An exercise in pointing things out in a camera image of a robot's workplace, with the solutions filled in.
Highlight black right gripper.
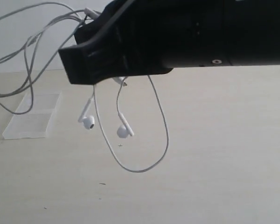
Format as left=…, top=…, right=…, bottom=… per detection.
left=58, top=0, right=280, bottom=85

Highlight white wired earphones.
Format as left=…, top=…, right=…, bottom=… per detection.
left=0, top=2, right=170, bottom=173

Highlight clear plastic storage box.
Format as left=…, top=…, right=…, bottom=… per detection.
left=2, top=91, right=62, bottom=140

